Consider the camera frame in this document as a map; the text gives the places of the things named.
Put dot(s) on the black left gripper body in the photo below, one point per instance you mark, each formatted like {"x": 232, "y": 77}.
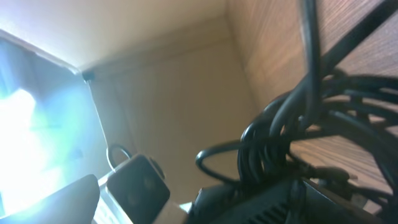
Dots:
{"x": 287, "y": 200}

